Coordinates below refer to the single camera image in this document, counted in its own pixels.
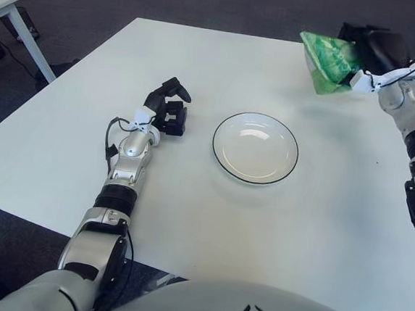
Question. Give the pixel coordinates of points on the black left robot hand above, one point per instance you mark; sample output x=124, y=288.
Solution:
x=160, y=107

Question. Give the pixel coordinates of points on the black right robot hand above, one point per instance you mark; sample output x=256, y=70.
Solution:
x=384, y=51

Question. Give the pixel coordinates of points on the green potato chips bag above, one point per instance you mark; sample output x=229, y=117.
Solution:
x=328, y=60

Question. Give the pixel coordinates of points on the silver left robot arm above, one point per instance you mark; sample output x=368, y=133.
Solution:
x=130, y=163

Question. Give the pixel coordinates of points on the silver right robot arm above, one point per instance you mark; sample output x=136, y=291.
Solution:
x=408, y=104

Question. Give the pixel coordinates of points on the white plate with black rim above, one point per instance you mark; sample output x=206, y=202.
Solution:
x=255, y=149

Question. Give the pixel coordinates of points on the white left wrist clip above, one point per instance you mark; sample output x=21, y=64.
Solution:
x=143, y=115

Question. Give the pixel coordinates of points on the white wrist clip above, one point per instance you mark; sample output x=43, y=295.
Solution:
x=361, y=81
x=143, y=115

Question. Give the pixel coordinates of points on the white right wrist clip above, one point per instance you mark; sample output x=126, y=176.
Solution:
x=361, y=81

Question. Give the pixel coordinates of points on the white side table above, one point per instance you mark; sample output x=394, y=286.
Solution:
x=25, y=37

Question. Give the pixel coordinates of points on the black floor device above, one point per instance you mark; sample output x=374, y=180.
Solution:
x=28, y=25

